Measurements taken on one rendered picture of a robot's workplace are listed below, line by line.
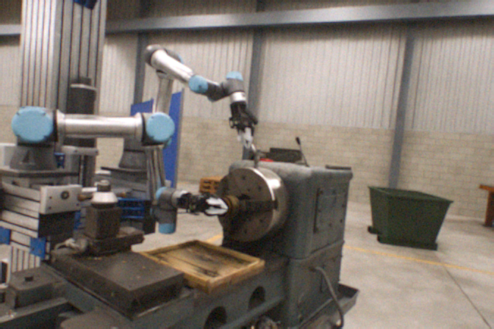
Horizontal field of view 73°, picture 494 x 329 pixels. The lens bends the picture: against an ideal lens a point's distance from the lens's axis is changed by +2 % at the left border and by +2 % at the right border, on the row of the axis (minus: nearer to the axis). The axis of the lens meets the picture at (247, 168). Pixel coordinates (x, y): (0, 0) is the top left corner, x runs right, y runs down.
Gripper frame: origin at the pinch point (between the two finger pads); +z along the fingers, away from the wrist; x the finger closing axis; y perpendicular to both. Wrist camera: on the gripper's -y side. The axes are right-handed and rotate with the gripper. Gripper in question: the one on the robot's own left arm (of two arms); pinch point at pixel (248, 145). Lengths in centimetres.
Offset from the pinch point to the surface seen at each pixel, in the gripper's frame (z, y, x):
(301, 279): 63, -9, 9
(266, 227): 37.5, 12.2, 9.9
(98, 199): 20, 73, -3
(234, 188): 19.6, 15.4, -0.6
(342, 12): -536, -855, -159
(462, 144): -75, -1026, 36
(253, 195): 24.2, 12.3, 6.6
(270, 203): 28.7, 12.1, 13.5
